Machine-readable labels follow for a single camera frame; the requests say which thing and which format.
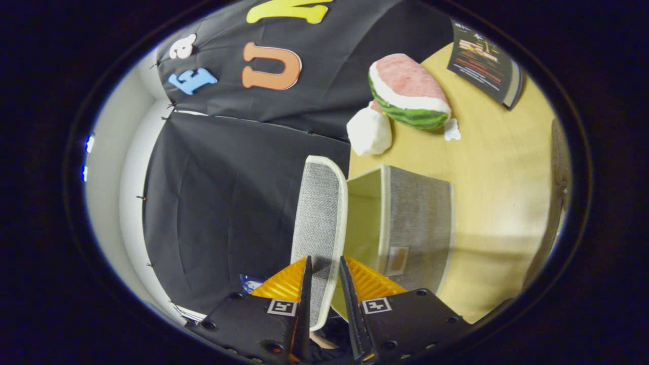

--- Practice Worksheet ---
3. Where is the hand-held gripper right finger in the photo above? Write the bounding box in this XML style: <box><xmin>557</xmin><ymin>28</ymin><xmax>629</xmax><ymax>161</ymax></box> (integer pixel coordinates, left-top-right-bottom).
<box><xmin>339</xmin><ymin>256</ymin><xmax>475</xmax><ymax>362</ymax></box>

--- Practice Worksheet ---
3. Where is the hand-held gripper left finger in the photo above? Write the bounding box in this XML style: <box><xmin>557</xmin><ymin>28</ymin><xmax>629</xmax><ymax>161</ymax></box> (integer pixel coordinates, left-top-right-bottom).
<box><xmin>185</xmin><ymin>256</ymin><xmax>313</xmax><ymax>363</ymax></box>

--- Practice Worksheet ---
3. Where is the grey fabric storage box lid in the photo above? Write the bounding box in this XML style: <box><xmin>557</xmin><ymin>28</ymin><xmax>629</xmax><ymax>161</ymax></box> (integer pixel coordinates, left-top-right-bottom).
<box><xmin>291</xmin><ymin>155</ymin><xmax>349</xmax><ymax>331</ymax></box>

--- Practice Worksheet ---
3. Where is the grey fabric storage box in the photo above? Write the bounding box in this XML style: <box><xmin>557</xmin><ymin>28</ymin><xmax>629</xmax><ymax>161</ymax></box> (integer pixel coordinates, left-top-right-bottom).
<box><xmin>331</xmin><ymin>165</ymin><xmax>454</xmax><ymax>321</ymax></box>

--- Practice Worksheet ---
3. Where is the blue printed packet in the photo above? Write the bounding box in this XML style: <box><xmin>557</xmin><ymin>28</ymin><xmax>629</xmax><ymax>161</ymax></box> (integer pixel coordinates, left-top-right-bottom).
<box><xmin>239</xmin><ymin>274</ymin><xmax>264</xmax><ymax>295</ymax></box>

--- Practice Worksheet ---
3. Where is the white plush toy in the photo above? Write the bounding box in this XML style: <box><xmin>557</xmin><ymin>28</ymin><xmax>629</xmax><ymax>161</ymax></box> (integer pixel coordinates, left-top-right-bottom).
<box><xmin>347</xmin><ymin>100</ymin><xmax>392</xmax><ymax>156</ymax></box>

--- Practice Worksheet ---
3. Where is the watermelon slice plush toy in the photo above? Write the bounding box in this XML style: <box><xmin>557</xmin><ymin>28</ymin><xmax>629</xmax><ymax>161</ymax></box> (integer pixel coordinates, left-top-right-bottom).
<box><xmin>368</xmin><ymin>53</ymin><xmax>461</xmax><ymax>141</ymax></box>

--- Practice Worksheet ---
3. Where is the black cover book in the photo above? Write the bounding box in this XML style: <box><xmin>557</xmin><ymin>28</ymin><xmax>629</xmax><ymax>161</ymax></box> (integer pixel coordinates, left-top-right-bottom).
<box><xmin>447</xmin><ymin>20</ymin><xmax>524</xmax><ymax>111</ymax></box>

